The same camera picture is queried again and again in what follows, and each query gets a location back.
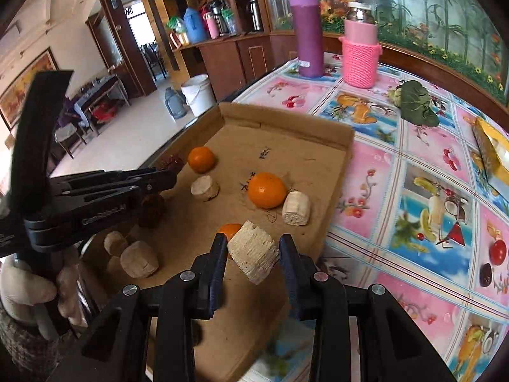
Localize large red jujube date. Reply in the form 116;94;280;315
138;193;166;229

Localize white plastic bucket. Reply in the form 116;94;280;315
181;74;217;117

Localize mandarin orange far right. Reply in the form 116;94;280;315
187;147;217;174

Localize purple thermos bottle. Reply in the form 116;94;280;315
289;0;324;79

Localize brown cardboard tray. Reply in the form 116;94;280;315
78;102;356;382

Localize wooden cabinet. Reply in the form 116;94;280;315
174;33;297;101

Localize grey kettle on floor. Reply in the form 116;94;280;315
165;87;187;119

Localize dark wrinkled date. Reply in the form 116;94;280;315
479;262;493;287

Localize glass floral partition screen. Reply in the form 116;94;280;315
267;0;508;103

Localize mandarin orange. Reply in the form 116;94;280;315
187;147;217;174
248;172;287;209
217;223;242;242

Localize floral fruit print tablecloth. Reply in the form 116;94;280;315
232;53;508;381

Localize mandarin orange centre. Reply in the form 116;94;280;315
248;172;287;209

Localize small red date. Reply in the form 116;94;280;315
160;155;185;174

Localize green leafy vegetable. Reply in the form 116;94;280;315
387;80;439;128

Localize mandarin orange front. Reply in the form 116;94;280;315
217;223;242;242

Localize person's left gloved hand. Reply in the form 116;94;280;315
1;247;87;341

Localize pink knitted sleeve bottle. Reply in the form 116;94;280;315
339;2;382;89

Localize yellow gift box tray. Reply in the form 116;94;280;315
473;117;509;200

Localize red tomato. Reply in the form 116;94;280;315
489;239;507;265

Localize blue plastic jug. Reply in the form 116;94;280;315
184;7;208;44

